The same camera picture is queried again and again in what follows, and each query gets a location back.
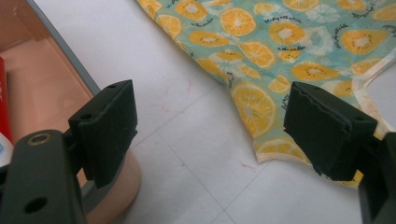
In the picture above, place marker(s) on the white packet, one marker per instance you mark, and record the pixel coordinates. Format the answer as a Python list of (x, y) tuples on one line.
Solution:
[(3, 152)]

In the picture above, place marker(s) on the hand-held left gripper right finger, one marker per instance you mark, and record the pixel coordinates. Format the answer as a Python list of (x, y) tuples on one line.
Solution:
[(327, 133)]

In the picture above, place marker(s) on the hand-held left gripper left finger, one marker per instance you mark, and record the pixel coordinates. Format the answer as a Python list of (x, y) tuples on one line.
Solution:
[(106, 130)]

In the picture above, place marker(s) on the fruit print cloth bag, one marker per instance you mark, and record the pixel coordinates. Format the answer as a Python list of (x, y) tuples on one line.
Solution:
[(249, 46)]

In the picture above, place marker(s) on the orange basket with grey rim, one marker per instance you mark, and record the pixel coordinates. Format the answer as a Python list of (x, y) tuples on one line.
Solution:
[(46, 87)]

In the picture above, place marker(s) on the red packet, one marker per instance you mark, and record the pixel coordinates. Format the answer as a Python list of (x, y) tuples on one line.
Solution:
[(3, 99)]

